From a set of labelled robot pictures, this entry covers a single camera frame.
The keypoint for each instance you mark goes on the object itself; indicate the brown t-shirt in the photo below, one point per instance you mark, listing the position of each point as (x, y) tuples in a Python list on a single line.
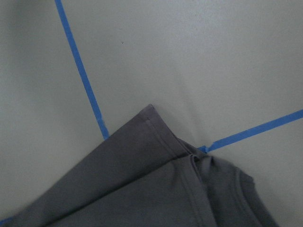
[(144, 176)]

